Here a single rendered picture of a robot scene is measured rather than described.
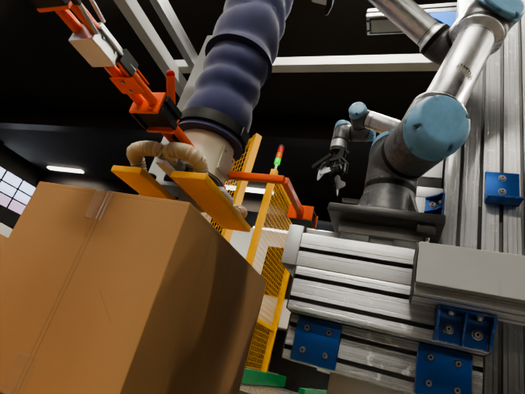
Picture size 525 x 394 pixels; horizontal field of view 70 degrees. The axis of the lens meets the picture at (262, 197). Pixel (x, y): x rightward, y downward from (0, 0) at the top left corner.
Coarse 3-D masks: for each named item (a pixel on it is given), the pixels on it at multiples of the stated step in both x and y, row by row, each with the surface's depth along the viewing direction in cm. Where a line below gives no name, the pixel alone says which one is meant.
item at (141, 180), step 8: (112, 168) 99; (120, 168) 98; (128, 168) 97; (136, 168) 97; (120, 176) 101; (128, 176) 99; (136, 176) 98; (144, 176) 97; (152, 176) 106; (128, 184) 105; (136, 184) 104; (144, 184) 102; (152, 184) 101; (160, 184) 104; (144, 192) 108; (152, 192) 106; (160, 192) 105; (168, 192) 107
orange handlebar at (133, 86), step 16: (64, 16) 68; (80, 16) 67; (112, 80) 81; (128, 80) 80; (144, 80) 83; (144, 96) 85; (192, 144) 103; (240, 176) 111; (256, 176) 109; (272, 176) 108; (288, 192) 111
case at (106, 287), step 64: (64, 192) 82; (0, 256) 78; (64, 256) 74; (128, 256) 70; (192, 256) 75; (0, 320) 71; (64, 320) 67; (128, 320) 64; (192, 320) 78; (256, 320) 118; (0, 384) 65; (64, 384) 62; (128, 384) 61; (192, 384) 82
